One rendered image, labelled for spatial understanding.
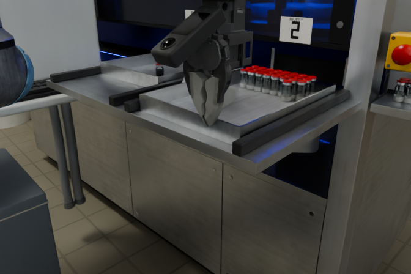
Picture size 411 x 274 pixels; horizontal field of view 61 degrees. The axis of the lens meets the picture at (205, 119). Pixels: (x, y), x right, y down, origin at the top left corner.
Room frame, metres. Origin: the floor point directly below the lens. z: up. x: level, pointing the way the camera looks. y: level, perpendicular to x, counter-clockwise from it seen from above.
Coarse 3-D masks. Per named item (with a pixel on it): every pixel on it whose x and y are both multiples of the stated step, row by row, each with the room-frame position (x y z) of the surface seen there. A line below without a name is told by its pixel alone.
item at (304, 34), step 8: (280, 24) 0.89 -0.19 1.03; (288, 24) 0.88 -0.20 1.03; (296, 24) 0.86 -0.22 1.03; (304, 24) 0.85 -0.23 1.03; (312, 24) 0.84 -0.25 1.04; (280, 32) 0.89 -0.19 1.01; (288, 32) 0.88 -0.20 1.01; (296, 32) 0.86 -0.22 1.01; (304, 32) 0.85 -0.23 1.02; (280, 40) 0.89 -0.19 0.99; (288, 40) 0.88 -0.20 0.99; (296, 40) 0.86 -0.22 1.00; (304, 40) 0.85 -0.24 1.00
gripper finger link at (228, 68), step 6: (222, 60) 0.50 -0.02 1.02; (228, 60) 0.50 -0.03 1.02; (222, 66) 0.50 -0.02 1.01; (228, 66) 0.51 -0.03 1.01; (216, 72) 0.51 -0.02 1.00; (222, 72) 0.50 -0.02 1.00; (228, 72) 0.50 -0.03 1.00; (222, 78) 0.50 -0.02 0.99; (228, 78) 0.50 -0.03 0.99; (222, 84) 0.50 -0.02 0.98; (228, 84) 0.51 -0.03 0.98; (222, 90) 0.50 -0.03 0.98; (222, 96) 0.51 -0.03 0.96; (222, 102) 0.52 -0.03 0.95
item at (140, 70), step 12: (120, 60) 1.04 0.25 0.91; (132, 60) 1.08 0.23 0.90; (144, 60) 1.11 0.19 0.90; (108, 72) 0.97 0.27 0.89; (120, 72) 0.93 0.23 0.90; (132, 72) 0.89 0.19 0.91; (144, 72) 1.01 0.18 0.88; (168, 72) 1.01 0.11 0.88; (180, 72) 0.87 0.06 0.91; (144, 84) 0.86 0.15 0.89
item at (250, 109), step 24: (144, 96) 0.67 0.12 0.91; (168, 96) 0.73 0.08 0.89; (240, 96) 0.77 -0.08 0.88; (264, 96) 0.77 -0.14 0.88; (312, 96) 0.67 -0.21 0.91; (168, 120) 0.62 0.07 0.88; (192, 120) 0.58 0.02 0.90; (216, 120) 0.54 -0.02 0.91; (240, 120) 0.62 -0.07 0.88; (264, 120) 0.55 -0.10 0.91
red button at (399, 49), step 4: (404, 44) 0.68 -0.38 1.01; (396, 48) 0.68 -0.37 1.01; (400, 48) 0.67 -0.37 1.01; (404, 48) 0.67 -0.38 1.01; (408, 48) 0.67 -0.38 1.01; (392, 52) 0.69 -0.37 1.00; (396, 52) 0.68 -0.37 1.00; (400, 52) 0.67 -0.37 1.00; (404, 52) 0.67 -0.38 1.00; (408, 52) 0.66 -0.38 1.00; (392, 56) 0.68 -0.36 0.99; (396, 56) 0.67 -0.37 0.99; (400, 56) 0.67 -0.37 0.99; (404, 56) 0.66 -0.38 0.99; (408, 56) 0.66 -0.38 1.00; (396, 60) 0.67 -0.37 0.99; (400, 60) 0.67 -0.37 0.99; (404, 60) 0.66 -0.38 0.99; (408, 60) 0.66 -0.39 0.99; (400, 64) 0.67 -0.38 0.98; (404, 64) 0.67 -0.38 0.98
